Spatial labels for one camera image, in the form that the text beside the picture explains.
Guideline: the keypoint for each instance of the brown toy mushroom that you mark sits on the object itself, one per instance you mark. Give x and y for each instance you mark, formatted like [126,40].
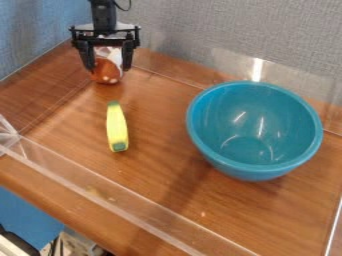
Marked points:
[109,65]

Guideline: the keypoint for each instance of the yellow toy corn cob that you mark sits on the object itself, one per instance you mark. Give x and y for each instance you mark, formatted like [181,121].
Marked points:
[117,127]

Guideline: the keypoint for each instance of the blue plastic bowl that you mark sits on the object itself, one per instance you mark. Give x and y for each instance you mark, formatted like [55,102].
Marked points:
[254,129]

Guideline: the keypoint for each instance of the clear acrylic table barrier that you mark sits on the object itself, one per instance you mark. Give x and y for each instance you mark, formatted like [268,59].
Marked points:
[154,200]

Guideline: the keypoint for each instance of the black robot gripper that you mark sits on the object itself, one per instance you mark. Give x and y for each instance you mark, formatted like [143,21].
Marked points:
[105,31]

